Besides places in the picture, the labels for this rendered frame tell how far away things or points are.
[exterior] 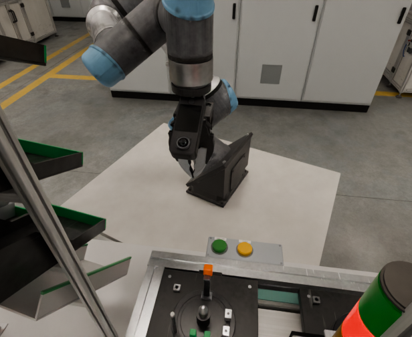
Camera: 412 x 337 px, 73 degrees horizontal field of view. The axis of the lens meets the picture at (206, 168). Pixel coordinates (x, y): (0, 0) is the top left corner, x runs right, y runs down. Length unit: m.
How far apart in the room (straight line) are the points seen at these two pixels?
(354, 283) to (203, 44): 0.67
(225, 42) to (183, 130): 2.90
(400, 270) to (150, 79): 3.51
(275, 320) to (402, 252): 1.67
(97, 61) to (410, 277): 0.51
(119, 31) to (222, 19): 2.78
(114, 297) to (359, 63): 3.28
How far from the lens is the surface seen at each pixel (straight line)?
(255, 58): 3.39
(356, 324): 0.33
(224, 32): 3.33
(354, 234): 2.30
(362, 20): 3.47
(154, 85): 3.68
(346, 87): 3.68
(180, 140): 0.46
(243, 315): 0.72
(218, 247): 0.80
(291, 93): 3.58
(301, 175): 1.24
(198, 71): 0.47
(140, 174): 1.21
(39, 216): 0.41
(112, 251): 0.97
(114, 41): 0.55
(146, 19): 0.54
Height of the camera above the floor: 1.63
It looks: 40 degrees down
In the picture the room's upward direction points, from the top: straight up
